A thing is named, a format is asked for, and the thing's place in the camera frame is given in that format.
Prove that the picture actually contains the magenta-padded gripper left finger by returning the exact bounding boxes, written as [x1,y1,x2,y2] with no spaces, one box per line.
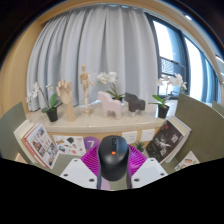
[59,144,103,190]

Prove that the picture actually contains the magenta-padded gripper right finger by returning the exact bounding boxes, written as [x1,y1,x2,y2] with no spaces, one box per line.
[125,145,169,189]

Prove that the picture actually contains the black computer mouse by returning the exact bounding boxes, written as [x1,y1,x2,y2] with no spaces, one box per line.
[97,134,130,182]

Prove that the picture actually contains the small succulent in white pot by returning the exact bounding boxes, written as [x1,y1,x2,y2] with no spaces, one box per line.
[134,141,146,154]

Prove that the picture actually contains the white sticker sheet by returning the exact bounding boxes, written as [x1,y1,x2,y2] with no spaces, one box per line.
[53,134,87,157]

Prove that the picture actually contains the purple round number sign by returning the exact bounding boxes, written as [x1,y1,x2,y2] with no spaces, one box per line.
[83,136,102,151]

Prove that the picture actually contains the black book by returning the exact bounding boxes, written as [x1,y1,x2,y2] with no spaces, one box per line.
[145,120,185,164]

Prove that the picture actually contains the colourful sticker sheet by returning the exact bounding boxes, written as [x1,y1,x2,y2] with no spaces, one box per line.
[174,150,201,172]

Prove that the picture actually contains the red-edged magazine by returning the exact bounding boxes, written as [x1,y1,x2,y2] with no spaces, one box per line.
[23,122,60,170]

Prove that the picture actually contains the beige desk shelf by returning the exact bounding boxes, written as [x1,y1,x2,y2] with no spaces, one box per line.
[25,104,168,148]

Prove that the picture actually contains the beige card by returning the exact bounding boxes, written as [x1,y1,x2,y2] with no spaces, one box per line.
[13,152,28,164]

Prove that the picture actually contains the white orchid in black pot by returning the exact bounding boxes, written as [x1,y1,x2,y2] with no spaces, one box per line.
[96,71,126,102]
[25,82,64,123]
[148,73,188,119]

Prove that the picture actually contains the dark wooden horse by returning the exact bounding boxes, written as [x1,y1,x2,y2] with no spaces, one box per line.
[124,92,146,118]

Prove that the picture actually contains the green desk partition panel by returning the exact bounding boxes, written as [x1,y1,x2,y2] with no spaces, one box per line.
[174,93,224,164]

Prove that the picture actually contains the wooden hand model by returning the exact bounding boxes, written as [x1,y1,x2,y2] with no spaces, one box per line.
[55,79,77,123]

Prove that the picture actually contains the pink wooden horse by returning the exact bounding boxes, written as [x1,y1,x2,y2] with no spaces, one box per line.
[96,91,123,120]

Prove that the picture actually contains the wooden mannequin figure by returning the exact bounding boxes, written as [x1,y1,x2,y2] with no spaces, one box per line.
[79,64,96,116]

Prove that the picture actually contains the grey curtain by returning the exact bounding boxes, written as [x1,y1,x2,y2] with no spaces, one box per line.
[26,4,160,113]

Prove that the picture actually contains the white wall socket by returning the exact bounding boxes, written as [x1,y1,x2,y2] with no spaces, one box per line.
[121,130,139,145]
[139,128,156,144]

